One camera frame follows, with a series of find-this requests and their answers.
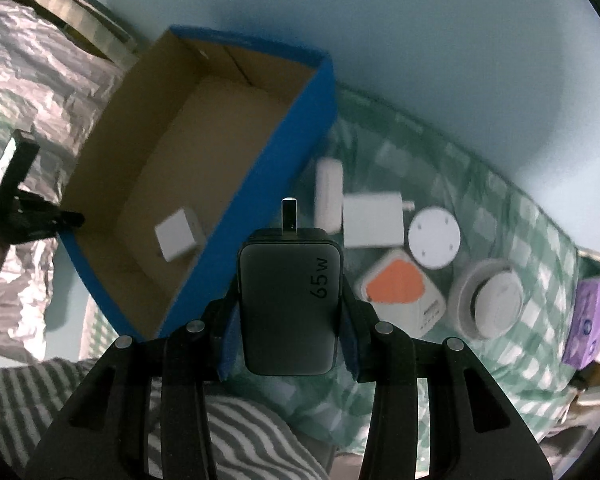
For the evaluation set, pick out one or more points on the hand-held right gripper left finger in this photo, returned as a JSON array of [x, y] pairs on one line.
[[230, 332]]

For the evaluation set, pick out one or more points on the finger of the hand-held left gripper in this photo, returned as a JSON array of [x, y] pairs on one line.
[[70, 221]]

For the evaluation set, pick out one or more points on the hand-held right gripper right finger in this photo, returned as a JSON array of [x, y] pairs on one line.
[[350, 345]]

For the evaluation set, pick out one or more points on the black wall charger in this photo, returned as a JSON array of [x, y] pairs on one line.
[[287, 305]]

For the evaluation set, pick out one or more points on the white plug with orange cover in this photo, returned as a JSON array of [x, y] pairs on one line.
[[400, 287]]

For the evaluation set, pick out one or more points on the white round disc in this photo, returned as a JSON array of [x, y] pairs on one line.
[[434, 237]]

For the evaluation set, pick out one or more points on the blue cardboard box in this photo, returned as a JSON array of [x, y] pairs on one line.
[[180, 135]]

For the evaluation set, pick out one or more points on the white round device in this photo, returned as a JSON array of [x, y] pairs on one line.
[[490, 305]]

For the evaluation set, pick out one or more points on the grey striped cloth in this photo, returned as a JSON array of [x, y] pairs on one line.
[[240, 435]]

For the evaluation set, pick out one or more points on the white cube charger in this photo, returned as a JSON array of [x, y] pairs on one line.
[[179, 235]]

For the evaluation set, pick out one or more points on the white square plug charger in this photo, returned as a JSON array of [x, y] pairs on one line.
[[372, 220]]

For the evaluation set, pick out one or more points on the silver foil sheet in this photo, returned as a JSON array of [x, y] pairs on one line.
[[55, 85]]

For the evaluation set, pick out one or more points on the white oblong charger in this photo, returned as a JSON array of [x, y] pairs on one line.
[[328, 192]]

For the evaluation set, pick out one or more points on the green checked blanket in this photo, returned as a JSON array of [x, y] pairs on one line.
[[480, 200]]

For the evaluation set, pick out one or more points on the purple tissue pack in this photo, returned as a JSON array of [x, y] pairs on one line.
[[591, 327]]

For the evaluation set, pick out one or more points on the wooden bed frame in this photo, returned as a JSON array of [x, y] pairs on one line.
[[80, 25]]

